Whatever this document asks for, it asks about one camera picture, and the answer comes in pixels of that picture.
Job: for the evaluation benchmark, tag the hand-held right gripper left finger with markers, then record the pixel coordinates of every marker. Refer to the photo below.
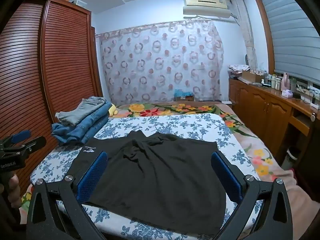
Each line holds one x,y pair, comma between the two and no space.
92,177

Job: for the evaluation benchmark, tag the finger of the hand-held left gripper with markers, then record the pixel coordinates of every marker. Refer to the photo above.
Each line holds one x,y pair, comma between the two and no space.
32,145
21,135

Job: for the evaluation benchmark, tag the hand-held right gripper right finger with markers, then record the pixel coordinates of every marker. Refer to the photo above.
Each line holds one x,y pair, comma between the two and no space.
226,180

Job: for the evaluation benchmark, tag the black pants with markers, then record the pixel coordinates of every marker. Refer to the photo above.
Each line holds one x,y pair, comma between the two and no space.
155,175

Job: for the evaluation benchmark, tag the person's left forearm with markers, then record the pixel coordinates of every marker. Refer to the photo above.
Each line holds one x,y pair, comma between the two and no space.
7,217

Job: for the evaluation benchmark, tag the grey pants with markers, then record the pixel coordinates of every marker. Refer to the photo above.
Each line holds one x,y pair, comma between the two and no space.
82,112

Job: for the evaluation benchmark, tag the person's left hand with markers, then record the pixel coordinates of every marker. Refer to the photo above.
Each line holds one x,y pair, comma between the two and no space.
14,192

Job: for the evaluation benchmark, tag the blue jeans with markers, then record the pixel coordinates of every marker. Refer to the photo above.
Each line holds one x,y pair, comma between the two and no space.
82,132

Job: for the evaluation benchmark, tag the blue floral bedsheet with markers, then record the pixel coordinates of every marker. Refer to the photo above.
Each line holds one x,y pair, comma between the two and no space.
180,127

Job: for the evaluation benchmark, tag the yellow plush toy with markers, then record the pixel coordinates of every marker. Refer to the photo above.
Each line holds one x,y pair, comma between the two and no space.
113,110

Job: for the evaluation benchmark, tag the white trash bin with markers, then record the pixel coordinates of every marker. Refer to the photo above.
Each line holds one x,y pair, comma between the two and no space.
293,155

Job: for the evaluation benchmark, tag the wooden side cabinet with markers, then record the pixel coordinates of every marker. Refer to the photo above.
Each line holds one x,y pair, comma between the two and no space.
262,110

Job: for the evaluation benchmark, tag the pink fleece cloth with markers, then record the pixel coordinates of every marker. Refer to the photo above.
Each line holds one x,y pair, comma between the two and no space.
302,202

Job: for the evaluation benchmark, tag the colourful flower blanket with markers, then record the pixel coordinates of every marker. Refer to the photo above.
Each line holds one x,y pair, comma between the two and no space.
175,108

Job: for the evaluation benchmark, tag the brown louvred wardrobe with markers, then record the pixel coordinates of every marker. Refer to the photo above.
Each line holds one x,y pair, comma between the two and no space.
62,55

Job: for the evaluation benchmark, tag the cardboard box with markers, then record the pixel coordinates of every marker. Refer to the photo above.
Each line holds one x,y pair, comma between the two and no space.
251,76

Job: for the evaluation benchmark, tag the white bottle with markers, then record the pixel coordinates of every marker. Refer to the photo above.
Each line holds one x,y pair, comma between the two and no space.
278,83

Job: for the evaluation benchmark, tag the folded patterned cloth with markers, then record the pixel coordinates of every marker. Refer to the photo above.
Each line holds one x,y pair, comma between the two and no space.
237,68

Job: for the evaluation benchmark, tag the grey-green cup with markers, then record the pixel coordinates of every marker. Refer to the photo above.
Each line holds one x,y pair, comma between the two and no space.
293,83

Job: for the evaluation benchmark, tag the white power strip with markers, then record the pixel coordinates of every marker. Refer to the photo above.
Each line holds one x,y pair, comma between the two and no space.
307,92

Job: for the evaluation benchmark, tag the circle-patterned sheer curtain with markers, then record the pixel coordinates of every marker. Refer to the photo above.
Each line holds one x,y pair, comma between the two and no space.
160,62

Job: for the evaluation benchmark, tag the white box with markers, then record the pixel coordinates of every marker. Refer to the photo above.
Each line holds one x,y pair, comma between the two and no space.
79,2

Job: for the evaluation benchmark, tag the beige lace curtain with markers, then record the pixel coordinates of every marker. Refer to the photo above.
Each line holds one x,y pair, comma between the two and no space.
246,30

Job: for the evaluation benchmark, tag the grey window blind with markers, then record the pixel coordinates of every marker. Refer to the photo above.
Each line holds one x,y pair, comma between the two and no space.
292,30

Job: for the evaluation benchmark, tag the beige air conditioner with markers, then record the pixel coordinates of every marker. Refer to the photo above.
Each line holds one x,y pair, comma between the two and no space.
206,7

